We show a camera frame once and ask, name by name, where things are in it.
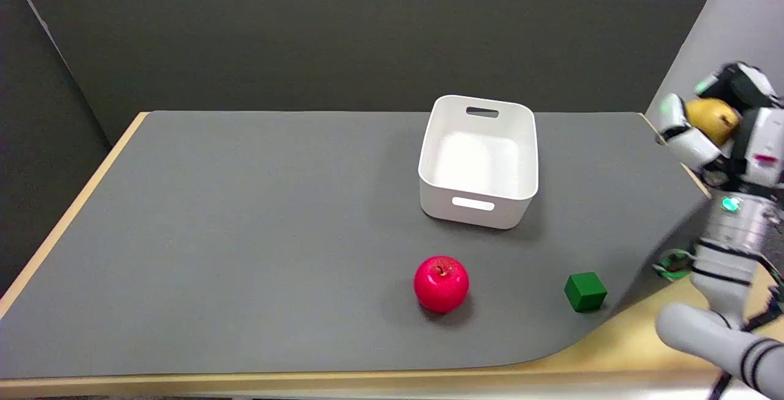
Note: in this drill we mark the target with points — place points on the yellow pear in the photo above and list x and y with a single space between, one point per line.
713 117

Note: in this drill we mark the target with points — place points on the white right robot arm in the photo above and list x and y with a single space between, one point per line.
729 302

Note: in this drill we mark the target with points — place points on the white plastic box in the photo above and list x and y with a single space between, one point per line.
479 161

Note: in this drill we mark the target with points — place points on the red apple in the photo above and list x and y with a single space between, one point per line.
441 284

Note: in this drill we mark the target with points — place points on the green cube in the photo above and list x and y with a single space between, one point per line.
585 291

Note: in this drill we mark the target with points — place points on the grey table mat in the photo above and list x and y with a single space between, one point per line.
306 247

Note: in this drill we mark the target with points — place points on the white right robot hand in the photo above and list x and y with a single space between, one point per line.
759 143

